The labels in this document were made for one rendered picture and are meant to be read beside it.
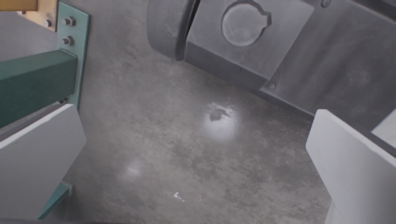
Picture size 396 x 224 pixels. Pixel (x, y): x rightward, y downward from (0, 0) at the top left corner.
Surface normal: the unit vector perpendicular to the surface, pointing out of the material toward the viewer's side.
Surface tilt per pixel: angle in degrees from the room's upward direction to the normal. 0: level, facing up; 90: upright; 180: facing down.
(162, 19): 18
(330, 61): 0
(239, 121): 0
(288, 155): 0
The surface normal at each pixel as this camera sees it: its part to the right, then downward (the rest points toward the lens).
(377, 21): -0.21, 0.43
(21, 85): 0.90, 0.43
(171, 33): -0.32, 0.73
